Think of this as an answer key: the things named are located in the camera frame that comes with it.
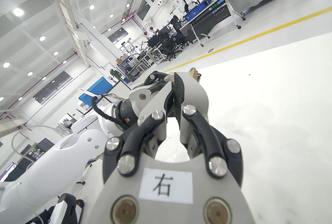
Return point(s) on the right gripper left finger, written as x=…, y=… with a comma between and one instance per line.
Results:
x=151, y=122

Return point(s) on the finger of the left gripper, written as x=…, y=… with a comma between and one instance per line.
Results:
x=158, y=79

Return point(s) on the black office chair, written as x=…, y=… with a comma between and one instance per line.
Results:
x=179, y=35

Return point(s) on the long desk with dark panel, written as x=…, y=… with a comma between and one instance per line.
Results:
x=207, y=20

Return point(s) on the brass padlock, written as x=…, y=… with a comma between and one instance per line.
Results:
x=195, y=73

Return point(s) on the blue plastic crate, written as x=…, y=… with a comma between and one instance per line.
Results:
x=201, y=8

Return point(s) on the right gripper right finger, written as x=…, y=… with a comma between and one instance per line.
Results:
x=194, y=95

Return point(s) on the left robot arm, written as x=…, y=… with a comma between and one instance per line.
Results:
x=64, y=155

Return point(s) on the blue flat panel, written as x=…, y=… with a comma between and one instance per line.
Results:
x=97, y=90

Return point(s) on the potted green plant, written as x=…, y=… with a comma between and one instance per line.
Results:
x=116, y=75

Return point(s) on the robot body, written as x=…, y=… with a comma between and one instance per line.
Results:
x=66, y=209

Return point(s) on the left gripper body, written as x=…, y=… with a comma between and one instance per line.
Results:
x=137, y=103

